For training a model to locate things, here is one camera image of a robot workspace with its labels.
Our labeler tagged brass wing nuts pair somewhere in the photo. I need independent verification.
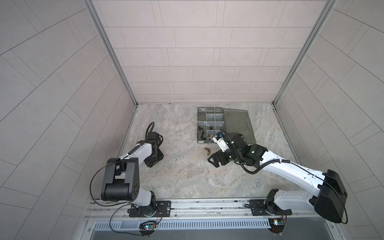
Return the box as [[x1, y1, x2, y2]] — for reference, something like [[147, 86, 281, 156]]
[[205, 147, 211, 156]]

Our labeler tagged clear compartment organizer box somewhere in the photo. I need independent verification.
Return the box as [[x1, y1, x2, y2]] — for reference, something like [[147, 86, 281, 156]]
[[197, 107, 256, 145]]

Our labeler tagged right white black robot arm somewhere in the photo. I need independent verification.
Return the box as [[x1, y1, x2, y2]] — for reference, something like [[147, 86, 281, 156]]
[[208, 130, 349, 224]]

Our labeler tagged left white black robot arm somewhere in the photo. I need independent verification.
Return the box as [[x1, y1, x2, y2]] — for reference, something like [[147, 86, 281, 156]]
[[101, 132, 164, 217]]

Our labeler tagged right controller board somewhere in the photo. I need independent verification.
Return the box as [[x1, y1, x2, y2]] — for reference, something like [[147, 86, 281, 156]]
[[268, 218, 286, 235]]

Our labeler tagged controller board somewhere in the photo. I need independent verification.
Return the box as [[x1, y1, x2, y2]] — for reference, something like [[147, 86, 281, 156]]
[[268, 218, 286, 235], [139, 221, 157, 237]]

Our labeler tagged left controller board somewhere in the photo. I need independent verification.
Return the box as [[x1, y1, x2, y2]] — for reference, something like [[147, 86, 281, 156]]
[[139, 221, 157, 237]]

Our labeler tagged left black cable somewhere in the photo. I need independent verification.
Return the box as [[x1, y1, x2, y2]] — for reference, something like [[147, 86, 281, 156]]
[[119, 121, 156, 160]]

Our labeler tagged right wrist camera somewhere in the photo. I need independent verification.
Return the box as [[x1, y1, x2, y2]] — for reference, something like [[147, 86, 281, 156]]
[[212, 134, 229, 153]]

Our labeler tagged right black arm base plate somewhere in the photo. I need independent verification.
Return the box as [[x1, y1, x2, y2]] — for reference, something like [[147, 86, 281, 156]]
[[244, 200, 293, 216]]

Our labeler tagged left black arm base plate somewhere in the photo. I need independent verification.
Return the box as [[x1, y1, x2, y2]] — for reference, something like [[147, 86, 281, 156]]
[[127, 201, 172, 218]]

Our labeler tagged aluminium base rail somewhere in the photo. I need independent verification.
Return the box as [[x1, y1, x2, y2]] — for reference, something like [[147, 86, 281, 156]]
[[85, 196, 335, 221]]

